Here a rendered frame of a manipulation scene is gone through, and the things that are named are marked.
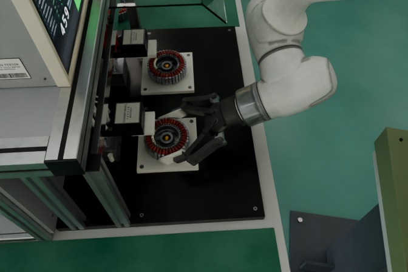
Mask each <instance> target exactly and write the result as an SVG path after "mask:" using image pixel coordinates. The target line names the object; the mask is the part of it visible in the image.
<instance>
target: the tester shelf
mask: <svg viewBox="0 0 408 272"><path fill-rule="evenodd" d="M109 1H110V0H88V2H87V8H86V14H85V17H84V23H83V29H82V32H81V38H80V44H79V48H78V53H77V57H76V63H75V68H74V73H73V78H72V84H71V86H70V87H58V86H38V87H11V88H0V179H13V178H25V177H48V176H64V175H84V174H85V170H86V162H87V153H88V148H89V140H90V132H91V127H92V119H93V114H94V107H95V99H96V94H97V86H98V77H99V72H100V64H101V56H102V51H103V44H104V36H105V31H106V23H107V14H108V10H109Z"/></svg>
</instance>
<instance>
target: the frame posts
mask: <svg viewBox="0 0 408 272"><path fill-rule="evenodd" d="M126 10H127V15H128V18H129V23H130V27H131V29H141V22H140V16H139V12H138V8H126ZM83 176H84V178H85V179H86V181H87V182H88V184H89V186H90V187H91V188H92V190H93V192H94V193H95V195H96V196H97V197H98V199H99V201H100V202H101V204H102V205H103V207H104V208H105V210H106V211H107V213H108V214H109V216H110V218H111V219H112V221H113V222H114V224H115V225H116V227H121V224H122V223H123V225H124V226H125V227H127V226H130V220H129V219H130V218H131V214H130V212H129V210H128V208H127V206H126V204H125V202H124V200H123V198H122V196H121V194H120V192H119V190H118V188H117V186H116V184H115V182H114V180H113V178H112V176H111V174H110V172H109V170H108V168H107V166H106V164H105V162H104V160H103V158H102V156H101V154H88V155H87V162H86V170H85V174H84V175H83ZM20 179H21V180H22V181H23V182H24V183H25V184H26V185H27V186H28V187H29V188H30V189H31V190H32V191H33V192H34V193H35V194H36V195H37V196H38V197H39V198H40V199H41V200H42V201H43V202H44V203H45V204H46V205H47V206H48V207H49V208H50V209H51V210H52V211H53V212H54V213H55V214H56V215H57V216H58V217H59V218H60V219H61V220H62V221H63V222H64V223H65V224H66V225H67V226H68V227H69V228H70V229H71V230H76V229H77V227H78V228H79V229H80V230H84V229H85V225H86V224H85V223H84V222H83V221H86V216H85V214H84V213H83V212H82V210H80V208H79V207H78V206H77V204H76V203H75V202H74V201H73V200H72V199H71V197H70V196H69V195H68V193H67V192H66V191H65V190H64V189H63V187H62V186H61V185H60V184H59V183H58V181H57V180H56V179H55V178H54V176H48V177H25V178H20Z"/></svg>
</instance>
